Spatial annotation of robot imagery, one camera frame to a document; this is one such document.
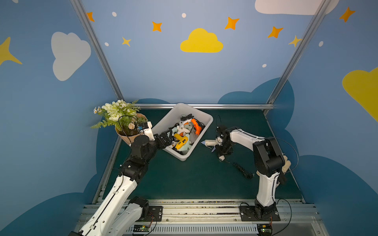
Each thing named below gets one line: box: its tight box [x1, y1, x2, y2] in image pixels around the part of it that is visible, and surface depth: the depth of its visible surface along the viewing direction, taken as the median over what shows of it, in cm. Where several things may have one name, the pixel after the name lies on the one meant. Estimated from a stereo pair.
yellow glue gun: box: [173, 133, 189, 150], surface depth 97 cm
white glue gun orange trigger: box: [179, 118, 192, 128], surface depth 109 cm
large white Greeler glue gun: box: [200, 136, 223, 153], surface depth 102 cm
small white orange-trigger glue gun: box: [176, 124, 191, 137], surface depth 106 cm
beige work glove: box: [281, 155, 292, 175], surface depth 93 cm
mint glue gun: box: [171, 126, 193, 152], surface depth 97 cm
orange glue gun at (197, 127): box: [190, 118, 203, 136], surface depth 107 cm
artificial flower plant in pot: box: [90, 99, 148, 147], surface depth 80 cm
